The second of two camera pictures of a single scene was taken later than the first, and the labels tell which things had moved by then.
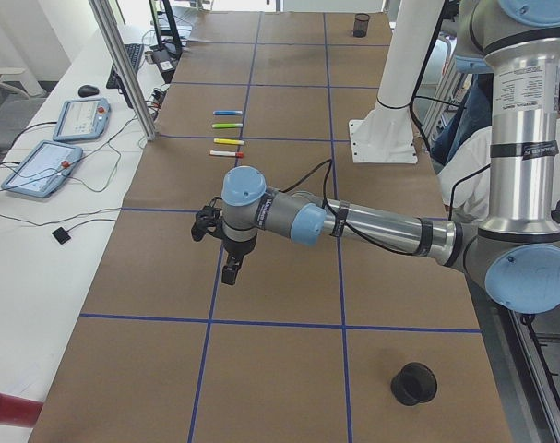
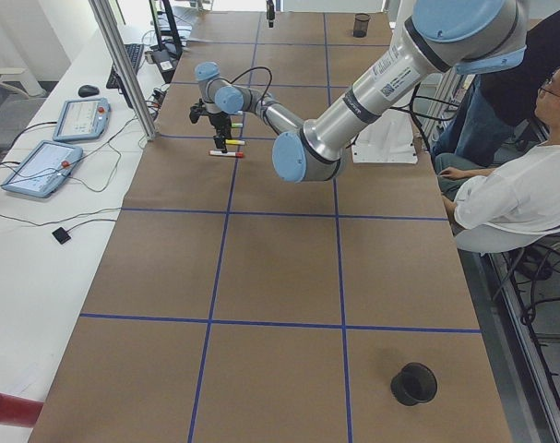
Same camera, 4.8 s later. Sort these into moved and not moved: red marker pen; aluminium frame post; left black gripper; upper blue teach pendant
Moved: left black gripper
Not moved: upper blue teach pendant; red marker pen; aluminium frame post
